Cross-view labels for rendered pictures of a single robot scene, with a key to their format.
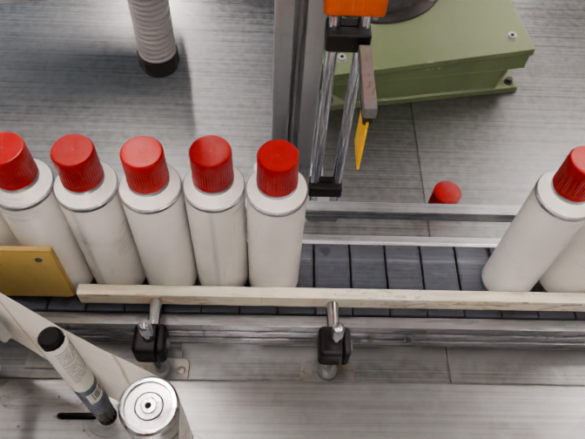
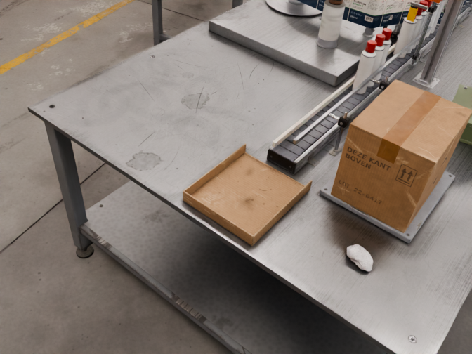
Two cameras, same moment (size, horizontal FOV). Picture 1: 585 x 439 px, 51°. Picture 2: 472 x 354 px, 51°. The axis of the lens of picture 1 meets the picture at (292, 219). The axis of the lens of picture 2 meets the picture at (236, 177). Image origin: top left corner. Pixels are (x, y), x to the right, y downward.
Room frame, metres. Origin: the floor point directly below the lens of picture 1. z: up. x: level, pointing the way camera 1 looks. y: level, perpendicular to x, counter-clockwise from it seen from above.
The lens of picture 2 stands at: (1.01, -1.89, 1.89)
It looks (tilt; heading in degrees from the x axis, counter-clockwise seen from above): 43 degrees down; 129
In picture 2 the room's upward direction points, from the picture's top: 5 degrees clockwise
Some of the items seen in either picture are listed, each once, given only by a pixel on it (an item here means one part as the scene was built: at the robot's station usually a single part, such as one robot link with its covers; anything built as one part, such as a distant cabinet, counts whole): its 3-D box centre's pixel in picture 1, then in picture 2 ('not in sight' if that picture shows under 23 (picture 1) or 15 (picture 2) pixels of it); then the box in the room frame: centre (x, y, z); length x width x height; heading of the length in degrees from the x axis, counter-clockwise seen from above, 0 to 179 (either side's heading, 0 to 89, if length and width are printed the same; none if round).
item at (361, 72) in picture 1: (336, 138); (417, 27); (0.36, -0.03, 1.05); 0.10 x 0.04 x 0.33; 4
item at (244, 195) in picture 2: not in sight; (248, 189); (0.37, -1.04, 0.85); 0.30 x 0.26 x 0.04; 94
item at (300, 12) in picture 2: not in sight; (296, 2); (-0.30, 0.09, 0.89); 0.31 x 0.31 x 0.01
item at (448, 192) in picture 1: (444, 199); not in sight; (0.45, -0.18, 0.85); 0.03 x 0.03 x 0.03
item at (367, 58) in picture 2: not in sight; (364, 67); (0.33, -0.36, 0.98); 0.05 x 0.05 x 0.20
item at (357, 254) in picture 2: not in sight; (359, 257); (0.75, -1.01, 0.85); 0.08 x 0.07 x 0.04; 138
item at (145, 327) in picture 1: (157, 332); (396, 39); (0.23, 0.12, 0.89); 0.06 x 0.03 x 0.12; 4
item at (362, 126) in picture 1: (361, 131); (411, 13); (0.32, -0.05, 1.09); 0.03 x 0.01 x 0.06; 4
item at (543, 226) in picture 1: (541, 230); (380, 55); (0.32, -0.23, 0.98); 0.05 x 0.05 x 0.20
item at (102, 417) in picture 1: (83, 382); not in sight; (0.15, 0.15, 0.97); 0.02 x 0.02 x 0.19
